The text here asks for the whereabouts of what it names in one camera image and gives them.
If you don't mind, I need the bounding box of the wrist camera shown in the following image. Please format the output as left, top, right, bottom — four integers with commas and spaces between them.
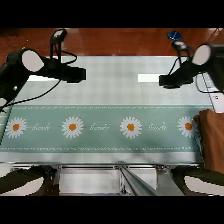
169, 39, 192, 76
49, 28, 68, 62

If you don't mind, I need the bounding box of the black cable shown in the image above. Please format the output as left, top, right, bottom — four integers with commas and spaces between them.
194, 72, 222, 95
0, 77, 63, 113

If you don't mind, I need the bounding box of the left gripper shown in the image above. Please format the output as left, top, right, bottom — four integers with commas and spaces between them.
59, 64, 87, 84

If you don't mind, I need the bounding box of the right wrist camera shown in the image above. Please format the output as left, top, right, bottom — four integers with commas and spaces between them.
169, 39, 192, 76

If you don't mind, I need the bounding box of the brown garment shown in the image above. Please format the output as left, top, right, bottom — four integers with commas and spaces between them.
193, 108, 224, 175

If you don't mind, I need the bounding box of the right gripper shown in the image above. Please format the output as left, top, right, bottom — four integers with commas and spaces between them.
158, 64, 196, 90

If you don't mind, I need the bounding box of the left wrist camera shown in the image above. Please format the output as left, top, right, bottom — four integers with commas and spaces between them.
49, 28, 68, 62

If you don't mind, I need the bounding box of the silver frame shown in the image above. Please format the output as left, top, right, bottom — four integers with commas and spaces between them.
0, 161, 224, 197

